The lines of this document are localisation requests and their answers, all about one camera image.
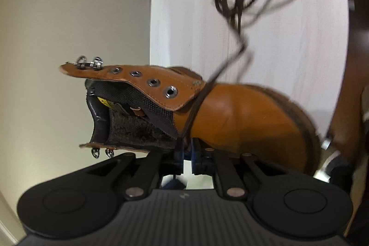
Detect dark brown shoelace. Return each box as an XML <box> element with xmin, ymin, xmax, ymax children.
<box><xmin>172</xmin><ymin>0</ymin><xmax>303</xmax><ymax>186</ymax></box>

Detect brown leather boot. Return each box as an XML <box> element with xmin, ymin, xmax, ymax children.
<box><xmin>59</xmin><ymin>55</ymin><xmax>322</xmax><ymax>177</ymax></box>

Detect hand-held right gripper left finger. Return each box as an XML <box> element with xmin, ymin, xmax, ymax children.
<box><xmin>83</xmin><ymin>148</ymin><xmax>185</xmax><ymax>201</ymax></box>

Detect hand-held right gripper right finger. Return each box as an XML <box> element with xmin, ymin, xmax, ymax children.
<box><xmin>190</xmin><ymin>138</ymin><xmax>292</xmax><ymax>201</ymax></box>

